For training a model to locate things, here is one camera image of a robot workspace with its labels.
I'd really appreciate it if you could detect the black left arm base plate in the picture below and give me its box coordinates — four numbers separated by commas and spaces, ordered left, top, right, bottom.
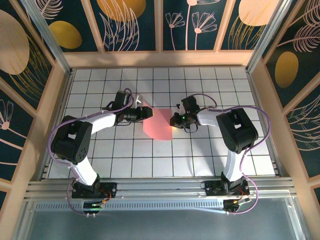
71, 181, 118, 200

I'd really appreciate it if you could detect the pink paper sheet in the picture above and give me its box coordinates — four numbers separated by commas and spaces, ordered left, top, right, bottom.
142, 99, 173, 141

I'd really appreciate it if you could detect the grey metal sheet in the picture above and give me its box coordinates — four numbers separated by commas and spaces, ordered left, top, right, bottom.
14, 209, 306, 240

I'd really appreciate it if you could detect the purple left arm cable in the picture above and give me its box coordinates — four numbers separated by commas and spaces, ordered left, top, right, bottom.
48, 87, 137, 217

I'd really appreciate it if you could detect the aluminium cross rail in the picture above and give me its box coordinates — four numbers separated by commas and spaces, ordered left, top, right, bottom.
24, 177, 296, 201

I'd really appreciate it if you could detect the perforated metal cable duct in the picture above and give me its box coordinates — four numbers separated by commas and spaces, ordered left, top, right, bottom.
34, 198, 226, 212

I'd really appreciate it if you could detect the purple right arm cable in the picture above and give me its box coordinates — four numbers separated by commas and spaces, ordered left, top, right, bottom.
186, 93, 273, 216

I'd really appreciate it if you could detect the aluminium side rail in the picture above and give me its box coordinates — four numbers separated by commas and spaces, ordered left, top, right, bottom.
41, 69, 74, 180
246, 69, 286, 177

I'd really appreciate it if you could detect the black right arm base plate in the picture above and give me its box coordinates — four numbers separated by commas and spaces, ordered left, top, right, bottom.
204, 179, 251, 197

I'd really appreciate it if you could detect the aluminium corner post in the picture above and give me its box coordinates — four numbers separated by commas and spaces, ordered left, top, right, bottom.
19, 0, 73, 76
246, 0, 292, 73

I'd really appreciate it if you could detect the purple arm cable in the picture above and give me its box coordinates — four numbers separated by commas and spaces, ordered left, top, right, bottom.
186, 93, 273, 216
48, 87, 137, 217

